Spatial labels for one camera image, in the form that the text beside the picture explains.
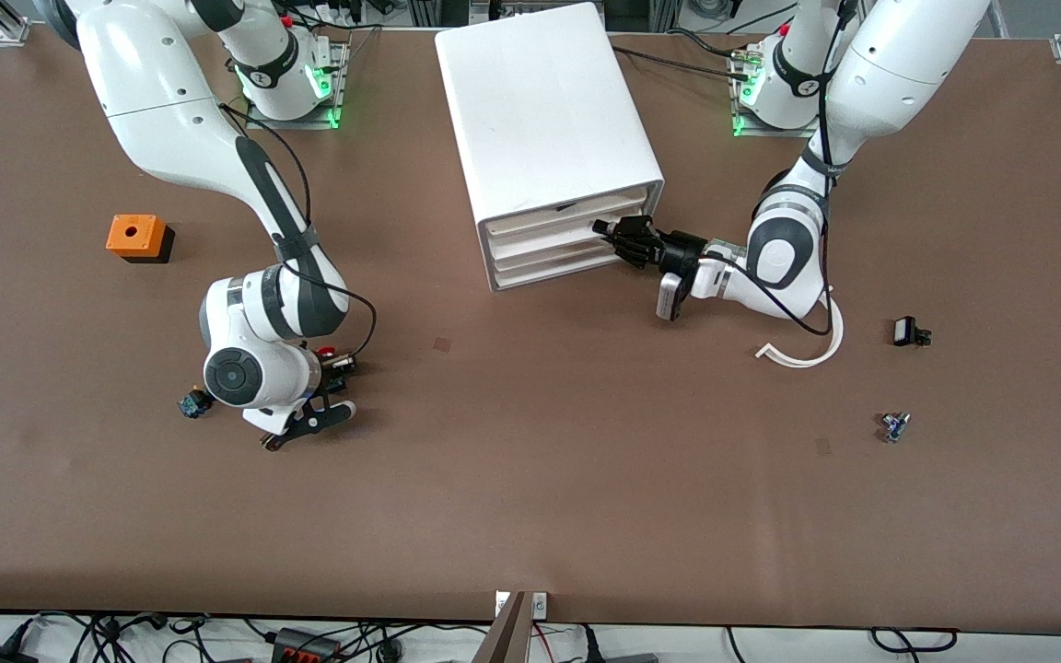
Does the white drawer cabinet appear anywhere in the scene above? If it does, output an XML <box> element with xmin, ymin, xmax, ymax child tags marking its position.
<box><xmin>435</xmin><ymin>2</ymin><xmax>666</xmax><ymax>292</ymax></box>

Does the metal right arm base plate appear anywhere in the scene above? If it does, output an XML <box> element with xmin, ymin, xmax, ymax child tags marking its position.
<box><xmin>245</xmin><ymin>41</ymin><xmax>344</xmax><ymax>130</ymax></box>

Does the orange button box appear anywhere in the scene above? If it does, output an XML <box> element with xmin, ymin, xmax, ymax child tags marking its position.
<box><xmin>107</xmin><ymin>214</ymin><xmax>175</xmax><ymax>265</ymax></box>

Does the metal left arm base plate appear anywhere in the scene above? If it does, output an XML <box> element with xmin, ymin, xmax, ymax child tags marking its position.
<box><xmin>731</xmin><ymin>55</ymin><xmax>829</xmax><ymax>139</ymax></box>

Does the black power cable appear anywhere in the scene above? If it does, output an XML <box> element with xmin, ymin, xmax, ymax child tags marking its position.
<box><xmin>613</xmin><ymin>46</ymin><xmax>754</xmax><ymax>84</ymax></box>
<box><xmin>667</xmin><ymin>28</ymin><xmax>748</xmax><ymax>58</ymax></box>

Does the black orange power strip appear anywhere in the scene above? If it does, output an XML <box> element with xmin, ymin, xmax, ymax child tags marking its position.
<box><xmin>273</xmin><ymin>628</ymin><xmax>344</xmax><ymax>663</ymax></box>

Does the black looped cable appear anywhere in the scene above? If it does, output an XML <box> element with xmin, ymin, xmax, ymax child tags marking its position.
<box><xmin>869</xmin><ymin>626</ymin><xmax>960</xmax><ymax>656</ymax></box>

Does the brown camera post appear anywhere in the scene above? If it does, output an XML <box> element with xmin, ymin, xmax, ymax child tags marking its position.
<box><xmin>473</xmin><ymin>591</ymin><xmax>531</xmax><ymax>663</ymax></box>

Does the white curved plastic piece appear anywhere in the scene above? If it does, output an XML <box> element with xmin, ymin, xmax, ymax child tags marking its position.
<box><xmin>755</xmin><ymin>295</ymin><xmax>845</xmax><ymax>369</ymax></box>

